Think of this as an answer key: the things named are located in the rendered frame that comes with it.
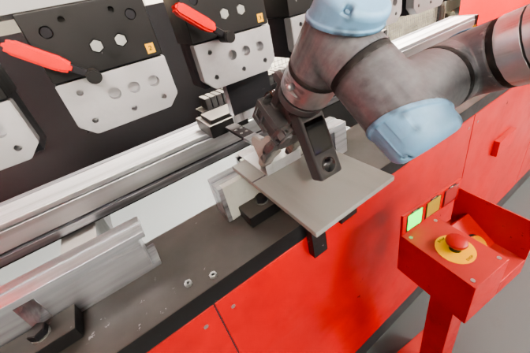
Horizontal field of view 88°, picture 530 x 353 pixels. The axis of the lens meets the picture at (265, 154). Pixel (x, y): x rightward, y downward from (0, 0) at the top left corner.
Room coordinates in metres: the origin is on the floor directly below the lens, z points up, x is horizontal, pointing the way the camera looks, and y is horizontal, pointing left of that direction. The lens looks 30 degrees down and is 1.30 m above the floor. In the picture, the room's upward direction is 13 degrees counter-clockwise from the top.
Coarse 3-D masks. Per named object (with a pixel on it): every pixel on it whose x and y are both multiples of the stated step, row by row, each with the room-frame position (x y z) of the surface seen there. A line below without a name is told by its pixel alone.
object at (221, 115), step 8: (208, 112) 0.78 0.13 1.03; (216, 112) 0.77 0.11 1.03; (224, 112) 0.75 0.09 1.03; (200, 120) 0.76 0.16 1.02; (208, 120) 0.72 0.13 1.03; (216, 120) 0.72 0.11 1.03; (224, 120) 0.72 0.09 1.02; (232, 120) 0.73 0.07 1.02; (200, 128) 0.78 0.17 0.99; (208, 128) 0.71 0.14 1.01; (216, 128) 0.70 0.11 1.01; (224, 128) 0.71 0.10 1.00; (232, 128) 0.69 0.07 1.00; (240, 128) 0.68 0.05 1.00; (216, 136) 0.70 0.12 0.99; (240, 136) 0.64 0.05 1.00; (248, 136) 0.62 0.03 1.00
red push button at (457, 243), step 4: (448, 236) 0.36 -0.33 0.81; (452, 236) 0.35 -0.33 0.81; (456, 236) 0.35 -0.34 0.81; (460, 236) 0.35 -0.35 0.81; (464, 236) 0.35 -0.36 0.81; (448, 240) 0.35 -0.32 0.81; (452, 240) 0.35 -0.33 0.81; (456, 240) 0.34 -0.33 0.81; (460, 240) 0.34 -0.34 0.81; (464, 240) 0.34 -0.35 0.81; (448, 244) 0.34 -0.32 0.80; (452, 244) 0.34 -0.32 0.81; (456, 244) 0.34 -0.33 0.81; (460, 244) 0.33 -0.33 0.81; (464, 244) 0.33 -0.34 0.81; (452, 248) 0.34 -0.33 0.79; (456, 248) 0.33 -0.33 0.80; (460, 248) 0.33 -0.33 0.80; (464, 248) 0.33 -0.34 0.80; (456, 252) 0.34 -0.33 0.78
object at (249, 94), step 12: (264, 72) 0.57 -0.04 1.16; (240, 84) 0.54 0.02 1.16; (252, 84) 0.56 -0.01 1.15; (264, 84) 0.57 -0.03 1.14; (228, 96) 0.53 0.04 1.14; (240, 96) 0.54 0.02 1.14; (252, 96) 0.55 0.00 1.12; (240, 108) 0.54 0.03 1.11; (252, 108) 0.56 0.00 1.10; (240, 120) 0.55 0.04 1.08
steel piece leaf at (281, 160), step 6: (282, 150) 0.52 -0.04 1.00; (294, 150) 0.47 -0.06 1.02; (246, 156) 0.53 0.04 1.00; (252, 156) 0.52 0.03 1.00; (276, 156) 0.50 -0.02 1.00; (282, 156) 0.49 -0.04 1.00; (288, 156) 0.46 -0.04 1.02; (294, 156) 0.47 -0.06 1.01; (300, 156) 0.48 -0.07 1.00; (252, 162) 0.50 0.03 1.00; (258, 162) 0.49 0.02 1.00; (276, 162) 0.45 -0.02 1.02; (282, 162) 0.46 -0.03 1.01; (288, 162) 0.46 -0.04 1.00; (258, 168) 0.47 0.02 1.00; (264, 168) 0.47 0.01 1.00; (270, 168) 0.44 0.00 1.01; (276, 168) 0.45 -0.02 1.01; (270, 174) 0.44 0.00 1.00
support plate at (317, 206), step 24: (240, 168) 0.49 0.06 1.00; (288, 168) 0.45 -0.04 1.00; (360, 168) 0.40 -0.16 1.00; (264, 192) 0.39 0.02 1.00; (288, 192) 0.37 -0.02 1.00; (312, 192) 0.36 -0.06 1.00; (336, 192) 0.35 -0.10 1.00; (360, 192) 0.33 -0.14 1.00; (312, 216) 0.31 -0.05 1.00; (336, 216) 0.30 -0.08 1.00
